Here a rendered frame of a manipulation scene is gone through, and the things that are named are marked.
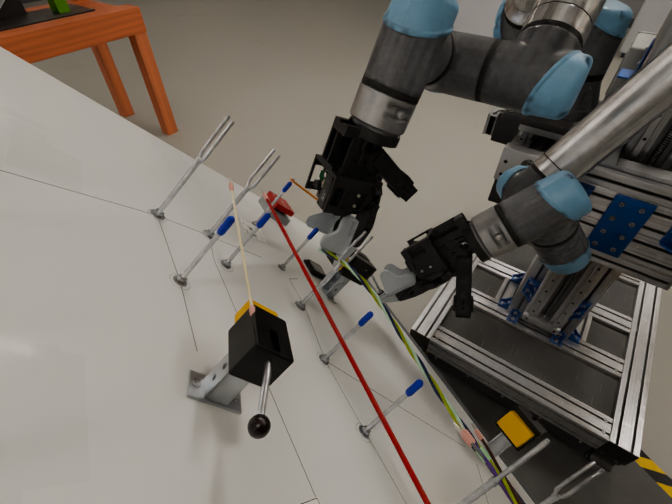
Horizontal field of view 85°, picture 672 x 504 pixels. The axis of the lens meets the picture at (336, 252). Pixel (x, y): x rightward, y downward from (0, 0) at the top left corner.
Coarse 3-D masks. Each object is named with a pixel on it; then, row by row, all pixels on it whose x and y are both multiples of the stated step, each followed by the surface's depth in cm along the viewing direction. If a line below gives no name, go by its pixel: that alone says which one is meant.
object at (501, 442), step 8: (512, 408) 55; (520, 408) 55; (520, 416) 54; (528, 416) 55; (496, 424) 56; (528, 424) 53; (536, 424) 55; (504, 432) 55; (536, 432) 52; (544, 432) 55; (496, 440) 58; (504, 440) 58; (528, 440) 53; (536, 440) 57; (496, 448) 58; (504, 448) 56; (520, 448) 53; (496, 456) 57
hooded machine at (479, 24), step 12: (456, 0) 394; (468, 0) 387; (480, 0) 380; (492, 0) 373; (468, 12) 393; (480, 12) 386; (492, 12) 379; (456, 24) 407; (468, 24) 399; (480, 24) 392; (492, 24) 385; (492, 36) 391
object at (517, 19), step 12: (504, 0) 86; (516, 0) 79; (528, 0) 77; (504, 12) 84; (516, 12) 81; (528, 12) 80; (504, 24) 86; (516, 24) 82; (504, 36) 88; (516, 36) 85
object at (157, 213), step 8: (224, 120) 40; (208, 144) 41; (216, 144) 39; (200, 152) 41; (208, 152) 40; (200, 160) 40; (192, 168) 41; (184, 176) 41; (176, 192) 42; (168, 200) 42; (160, 208) 42; (160, 216) 42
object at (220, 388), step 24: (264, 312) 28; (240, 336) 26; (264, 336) 25; (288, 336) 28; (240, 360) 24; (264, 360) 25; (288, 360) 25; (192, 384) 27; (216, 384) 27; (240, 384) 27; (264, 384) 24; (240, 408) 29; (264, 408) 23; (264, 432) 22
